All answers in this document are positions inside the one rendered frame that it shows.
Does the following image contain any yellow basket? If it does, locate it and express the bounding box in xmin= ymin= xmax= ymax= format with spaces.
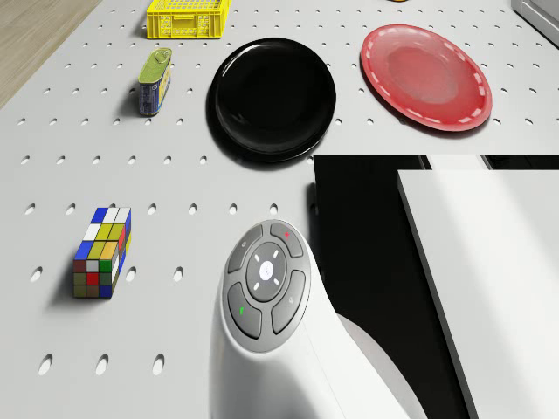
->
xmin=146 ymin=0 xmax=232 ymax=40

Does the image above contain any black stove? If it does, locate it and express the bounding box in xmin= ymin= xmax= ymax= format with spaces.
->
xmin=312 ymin=155 xmax=559 ymax=419

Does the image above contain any black plate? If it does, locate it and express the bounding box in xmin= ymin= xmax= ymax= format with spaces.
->
xmin=205 ymin=37 xmax=337 ymax=163

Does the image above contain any puzzle cube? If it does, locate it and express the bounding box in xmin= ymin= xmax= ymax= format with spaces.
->
xmin=72 ymin=206 xmax=133 ymax=300

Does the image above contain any red plate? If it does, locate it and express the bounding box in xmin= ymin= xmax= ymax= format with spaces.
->
xmin=360 ymin=24 xmax=493 ymax=132

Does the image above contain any flat-sided can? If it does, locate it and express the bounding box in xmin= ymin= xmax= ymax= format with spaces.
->
xmin=138 ymin=46 xmax=173 ymax=117

